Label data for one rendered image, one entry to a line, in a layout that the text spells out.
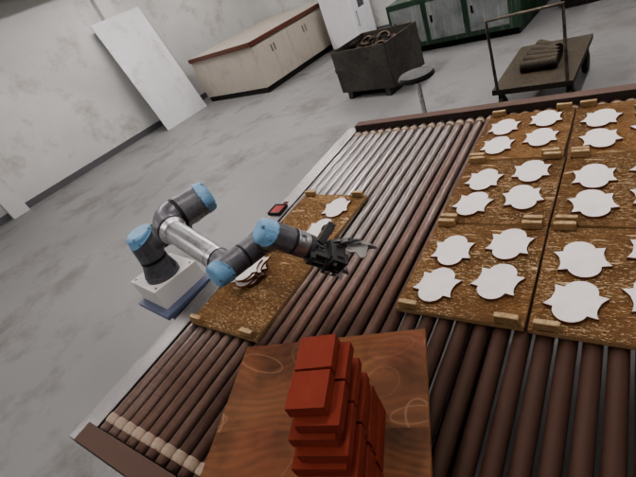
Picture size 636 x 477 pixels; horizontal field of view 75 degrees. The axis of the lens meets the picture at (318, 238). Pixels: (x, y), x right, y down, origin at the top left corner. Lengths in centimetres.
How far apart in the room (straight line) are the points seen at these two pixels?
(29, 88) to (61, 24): 138
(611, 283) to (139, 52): 947
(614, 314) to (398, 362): 52
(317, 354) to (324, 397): 9
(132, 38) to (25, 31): 181
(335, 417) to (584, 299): 76
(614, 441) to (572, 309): 31
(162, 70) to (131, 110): 108
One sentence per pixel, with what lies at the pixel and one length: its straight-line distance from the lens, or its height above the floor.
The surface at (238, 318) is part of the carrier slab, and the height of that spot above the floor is 94.
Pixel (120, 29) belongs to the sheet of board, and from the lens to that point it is 1007.
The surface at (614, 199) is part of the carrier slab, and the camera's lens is 157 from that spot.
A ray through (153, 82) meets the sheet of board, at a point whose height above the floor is 90.
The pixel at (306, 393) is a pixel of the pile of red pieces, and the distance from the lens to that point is 70.
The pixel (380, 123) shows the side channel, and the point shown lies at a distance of 251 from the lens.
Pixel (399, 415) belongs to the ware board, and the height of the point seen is 104.
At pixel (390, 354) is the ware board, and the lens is 104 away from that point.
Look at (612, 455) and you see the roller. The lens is 104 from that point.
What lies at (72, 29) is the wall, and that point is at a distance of 999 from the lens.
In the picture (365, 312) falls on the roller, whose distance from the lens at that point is 133.
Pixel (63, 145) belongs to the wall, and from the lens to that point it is 959.
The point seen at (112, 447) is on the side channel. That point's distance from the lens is 145.
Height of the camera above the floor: 184
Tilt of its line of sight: 32 degrees down
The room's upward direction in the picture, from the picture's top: 24 degrees counter-clockwise
